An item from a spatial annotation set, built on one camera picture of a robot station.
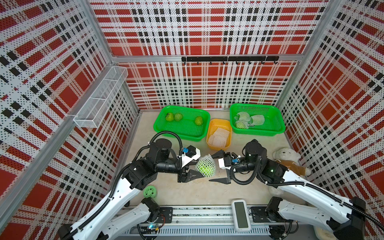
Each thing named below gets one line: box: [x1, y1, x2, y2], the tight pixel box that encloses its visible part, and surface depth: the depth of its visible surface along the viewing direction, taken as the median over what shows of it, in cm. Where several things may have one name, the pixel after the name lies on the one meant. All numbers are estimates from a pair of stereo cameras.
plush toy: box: [272, 147, 312, 176], surface depth 86 cm
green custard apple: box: [174, 112, 183, 122], surface depth 113 cm
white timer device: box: [231, 199, 251, 233], surface depth 71 cm
